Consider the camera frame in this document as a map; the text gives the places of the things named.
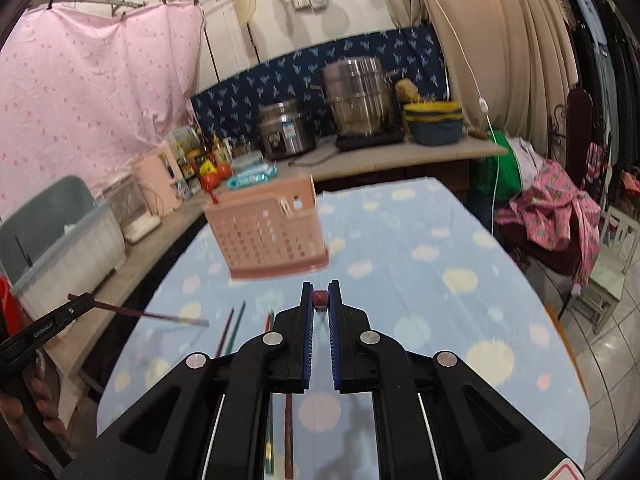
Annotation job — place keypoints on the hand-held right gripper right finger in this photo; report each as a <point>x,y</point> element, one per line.
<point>334,340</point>

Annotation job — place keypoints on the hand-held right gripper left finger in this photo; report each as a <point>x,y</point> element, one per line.
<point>308,340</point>

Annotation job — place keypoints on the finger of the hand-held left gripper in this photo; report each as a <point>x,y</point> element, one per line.
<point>50,319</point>

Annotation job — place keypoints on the dark red silver-tipped chopstick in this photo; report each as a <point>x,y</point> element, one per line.
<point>150,314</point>

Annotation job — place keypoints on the pink plastic utensil basket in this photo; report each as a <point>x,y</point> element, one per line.
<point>265,235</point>

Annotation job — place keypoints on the person's left hand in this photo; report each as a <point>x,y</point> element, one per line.
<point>45,395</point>

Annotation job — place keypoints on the white storage box grey lid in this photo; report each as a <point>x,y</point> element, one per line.
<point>65,255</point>

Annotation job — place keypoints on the green chopstick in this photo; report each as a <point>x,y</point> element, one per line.
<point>236,327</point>

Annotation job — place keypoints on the blue spotted tablecloth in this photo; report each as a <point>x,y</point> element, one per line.
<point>425,285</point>

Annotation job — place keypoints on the clear blender jug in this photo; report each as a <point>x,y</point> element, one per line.
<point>130,205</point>

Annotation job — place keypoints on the pink electric kettle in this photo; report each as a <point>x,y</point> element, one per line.
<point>155,185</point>

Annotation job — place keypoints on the blue wet wipes pack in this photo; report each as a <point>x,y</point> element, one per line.
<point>252,175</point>

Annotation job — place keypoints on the red tomato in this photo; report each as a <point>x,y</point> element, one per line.
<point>209,181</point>
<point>223,171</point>

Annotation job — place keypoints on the clear plastic container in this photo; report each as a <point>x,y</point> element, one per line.
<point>246,161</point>

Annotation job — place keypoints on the black induction cooker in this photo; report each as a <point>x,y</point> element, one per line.
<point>370,142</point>

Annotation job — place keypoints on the steel rice cooker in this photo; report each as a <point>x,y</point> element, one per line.
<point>285,130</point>

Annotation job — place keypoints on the cluster of condiment bottles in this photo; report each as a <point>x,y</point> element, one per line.
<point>202,147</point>

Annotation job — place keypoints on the green printed carton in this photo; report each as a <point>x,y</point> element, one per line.
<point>182,141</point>

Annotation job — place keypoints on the green bag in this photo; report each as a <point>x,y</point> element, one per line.
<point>497,175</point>

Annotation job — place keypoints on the pink patterned curtain sheet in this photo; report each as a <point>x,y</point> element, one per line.
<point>90,85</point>

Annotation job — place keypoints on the yellow bowl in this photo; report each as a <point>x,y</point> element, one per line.
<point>432,108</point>
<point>435,119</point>

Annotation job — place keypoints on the steel steamer pot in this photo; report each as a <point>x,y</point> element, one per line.
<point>357,95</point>

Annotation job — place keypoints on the brown loofah sponge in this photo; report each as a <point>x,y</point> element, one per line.
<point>407,91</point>

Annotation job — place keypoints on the pink patterned garment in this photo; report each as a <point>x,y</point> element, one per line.
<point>555,200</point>

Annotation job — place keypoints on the white garment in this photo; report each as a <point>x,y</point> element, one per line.
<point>520,152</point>

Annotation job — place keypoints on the navy floral cloth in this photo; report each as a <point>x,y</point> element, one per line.
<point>280,72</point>

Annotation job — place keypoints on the white chair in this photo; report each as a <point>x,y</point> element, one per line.
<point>610,270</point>

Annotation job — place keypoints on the dark wooden chair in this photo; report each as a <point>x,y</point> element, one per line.
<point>580,120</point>

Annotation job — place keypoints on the beige curtain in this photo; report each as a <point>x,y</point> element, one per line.
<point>510,35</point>

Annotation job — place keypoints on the row of hanging clothes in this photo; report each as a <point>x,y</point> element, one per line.
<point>605,60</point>

